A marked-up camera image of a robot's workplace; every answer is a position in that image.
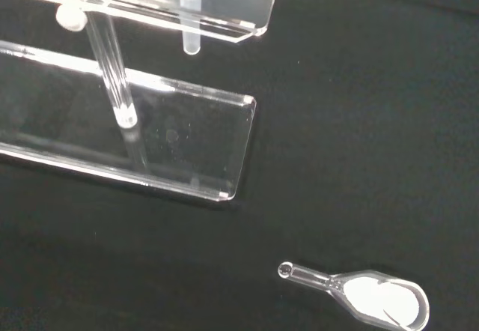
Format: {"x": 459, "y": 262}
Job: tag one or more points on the clear acrylic funnel stand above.
{"x": 209, "y": 136}

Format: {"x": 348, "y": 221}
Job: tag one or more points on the glass weighing funnel with powder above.
{"x": 378, "y": 301}

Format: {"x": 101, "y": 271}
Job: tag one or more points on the black bench cloth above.
{"x": 355, "y": 140}

